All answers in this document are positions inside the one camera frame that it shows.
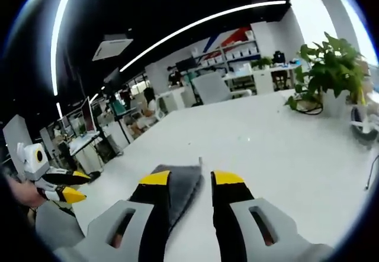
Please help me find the ceiling air conditioner unit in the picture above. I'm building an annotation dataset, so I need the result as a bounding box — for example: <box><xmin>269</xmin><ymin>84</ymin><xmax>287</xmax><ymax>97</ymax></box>
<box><xmin>91</xmin><ymin>33</ymin><xmax>134</xmax><ymax>62</ymax></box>

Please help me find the white headset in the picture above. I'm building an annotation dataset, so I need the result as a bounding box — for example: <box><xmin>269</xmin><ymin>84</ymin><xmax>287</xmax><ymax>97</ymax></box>
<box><xmin>351</xmin><ymin>105</ymin><xmax>379</xmax><ymax>141</ymax></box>

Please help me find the green leafy potted plant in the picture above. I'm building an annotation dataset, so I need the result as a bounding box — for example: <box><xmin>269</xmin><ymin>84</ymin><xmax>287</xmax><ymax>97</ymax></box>
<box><xmin>285</xmin><ymin>31</ymin><xmax>370</xmax><ymax>111</ymax></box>

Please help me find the shelf with white storage boxes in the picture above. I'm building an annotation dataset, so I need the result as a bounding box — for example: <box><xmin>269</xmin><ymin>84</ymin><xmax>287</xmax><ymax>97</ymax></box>
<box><xmin>191</xmin><ymin>30</ymin><xmax>261</xmax><ymax>70</ymax></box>

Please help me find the white cabinet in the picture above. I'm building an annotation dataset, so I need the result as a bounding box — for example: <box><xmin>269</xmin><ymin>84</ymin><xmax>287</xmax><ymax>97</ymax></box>
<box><xmin>253</xmin><ymin>71</ymin><xmax>275</xmax><ymax>95</ymax></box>

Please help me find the coiled black cable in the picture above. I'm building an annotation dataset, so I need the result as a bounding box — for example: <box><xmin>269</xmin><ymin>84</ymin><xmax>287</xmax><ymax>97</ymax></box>
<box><xmin>291</xmin><ymin>95</ymin><xmax>324</xmax><ymax>115</ymax></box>

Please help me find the wide ceiling light strip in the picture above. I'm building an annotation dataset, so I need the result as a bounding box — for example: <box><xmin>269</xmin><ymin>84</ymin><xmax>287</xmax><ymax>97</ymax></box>
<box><xmin>50</xmin><ymin>0</ymin><xmax>82</xmax><ymax>96</ymax></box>

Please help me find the white plant pot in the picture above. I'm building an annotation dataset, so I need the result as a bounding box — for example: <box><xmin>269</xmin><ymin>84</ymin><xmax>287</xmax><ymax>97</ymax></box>
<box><xmin>321</xmin><ymin>90</ymin><xmax>352</xmax><ymax>119</ymax></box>

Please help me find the thin black cable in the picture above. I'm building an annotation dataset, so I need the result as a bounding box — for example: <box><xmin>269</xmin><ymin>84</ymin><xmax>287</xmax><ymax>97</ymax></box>
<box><xmin>364</xmin><ymin>154</ymin><xmax>379</xmax><ymax>190</ymax></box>

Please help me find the long ceiling light strip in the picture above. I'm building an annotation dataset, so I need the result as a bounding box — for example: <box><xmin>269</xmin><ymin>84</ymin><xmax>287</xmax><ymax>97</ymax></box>
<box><xmin>120</xmin><ymin>0</ymin><xmax>287</xmax><ymax>73</ymax></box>

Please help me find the black monitor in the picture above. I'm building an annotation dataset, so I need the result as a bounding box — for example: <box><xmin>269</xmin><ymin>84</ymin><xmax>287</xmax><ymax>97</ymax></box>
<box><xmin>175</xmin><ymin>57</ymin><xmax>198</xmax><ymax>71</ymax></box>

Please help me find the large bright window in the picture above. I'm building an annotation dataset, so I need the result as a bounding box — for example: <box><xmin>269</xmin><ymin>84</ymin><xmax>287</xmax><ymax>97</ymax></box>
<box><xmin>291</xmin><ymin>0</ymin><xmax>379</xmax><ymax>64</ymax></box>

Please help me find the person's left hand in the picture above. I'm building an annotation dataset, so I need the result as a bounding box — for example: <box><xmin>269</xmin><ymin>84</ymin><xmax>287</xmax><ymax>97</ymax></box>
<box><xmin>5</xmin><ymin>174</ymin><xmax>50</xmax><ymax>209</ymax></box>

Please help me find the grey partition panel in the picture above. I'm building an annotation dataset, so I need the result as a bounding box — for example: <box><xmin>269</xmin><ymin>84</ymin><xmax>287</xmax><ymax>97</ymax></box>
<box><xmin>2</xmin><ymin>114</ymin><xmax>34</xmax><ymax>180</ymax></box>

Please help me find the small green plant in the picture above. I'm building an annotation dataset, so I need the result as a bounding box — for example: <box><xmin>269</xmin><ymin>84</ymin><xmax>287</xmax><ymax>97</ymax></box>
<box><xmin>250</xmin><ymin>56</ymin><xmax>273</xmax><ymax>70</ymax></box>

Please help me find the grey towel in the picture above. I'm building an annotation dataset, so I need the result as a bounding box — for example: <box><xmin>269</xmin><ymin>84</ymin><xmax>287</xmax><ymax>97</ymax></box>
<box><xmin>149</xmin><ymin>156</ymin><xmax>205</xmax><ymax>236</ymax></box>

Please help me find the white office chair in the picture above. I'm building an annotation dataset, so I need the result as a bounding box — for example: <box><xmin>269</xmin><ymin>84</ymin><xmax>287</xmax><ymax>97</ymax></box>
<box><xmin>191</xmin><ymin>72</ymin><xmax>252</xmax><ymax>106</ymax></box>

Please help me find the silver desktop monitor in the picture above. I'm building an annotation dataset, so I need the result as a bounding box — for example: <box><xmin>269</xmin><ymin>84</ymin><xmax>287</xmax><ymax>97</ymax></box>
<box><xmin>80</xmin><ymin>96</ymin><xmax>98</xmax><ymax>134</ymax></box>

